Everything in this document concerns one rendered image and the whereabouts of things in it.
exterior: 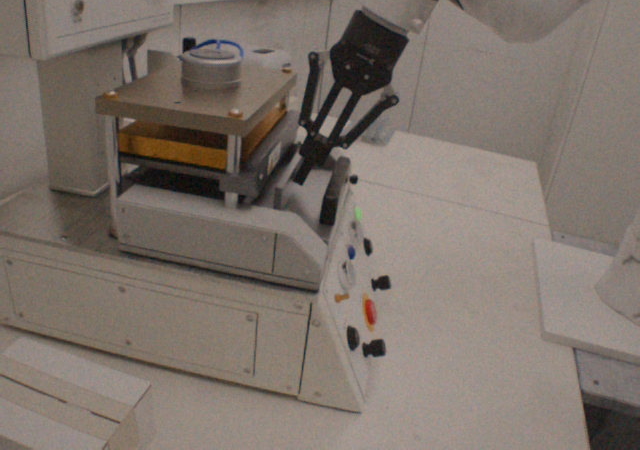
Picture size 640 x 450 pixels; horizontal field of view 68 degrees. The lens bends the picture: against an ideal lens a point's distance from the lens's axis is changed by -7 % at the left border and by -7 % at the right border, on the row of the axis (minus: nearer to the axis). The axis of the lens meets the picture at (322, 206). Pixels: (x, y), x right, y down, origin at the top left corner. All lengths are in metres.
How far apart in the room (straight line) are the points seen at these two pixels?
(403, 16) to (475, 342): 0.53
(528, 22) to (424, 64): 2.57
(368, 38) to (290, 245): 0.25
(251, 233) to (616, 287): 0.72
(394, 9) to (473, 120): 2.60
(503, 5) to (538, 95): 2.59
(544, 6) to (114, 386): 0.61
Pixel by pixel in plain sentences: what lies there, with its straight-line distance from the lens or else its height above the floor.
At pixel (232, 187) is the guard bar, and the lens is 0.58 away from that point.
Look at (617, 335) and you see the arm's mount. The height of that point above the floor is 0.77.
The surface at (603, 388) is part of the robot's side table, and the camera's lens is 0.90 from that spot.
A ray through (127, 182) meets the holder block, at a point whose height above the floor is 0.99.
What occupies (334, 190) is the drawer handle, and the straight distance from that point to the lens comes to 0.64.
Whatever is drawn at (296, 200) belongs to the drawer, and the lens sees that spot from 0.70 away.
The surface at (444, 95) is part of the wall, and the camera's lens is 3.14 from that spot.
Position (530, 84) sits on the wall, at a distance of 3.13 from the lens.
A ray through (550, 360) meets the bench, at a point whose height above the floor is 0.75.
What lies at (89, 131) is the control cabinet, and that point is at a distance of 0.75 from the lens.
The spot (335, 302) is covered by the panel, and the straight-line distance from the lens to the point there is 0.64.
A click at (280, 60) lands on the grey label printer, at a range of 1.74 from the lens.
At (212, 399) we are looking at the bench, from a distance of 0.70.
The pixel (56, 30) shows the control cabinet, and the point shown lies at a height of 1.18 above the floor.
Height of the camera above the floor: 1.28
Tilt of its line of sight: 27 degrees down
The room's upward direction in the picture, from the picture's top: 8 degrees clockwise
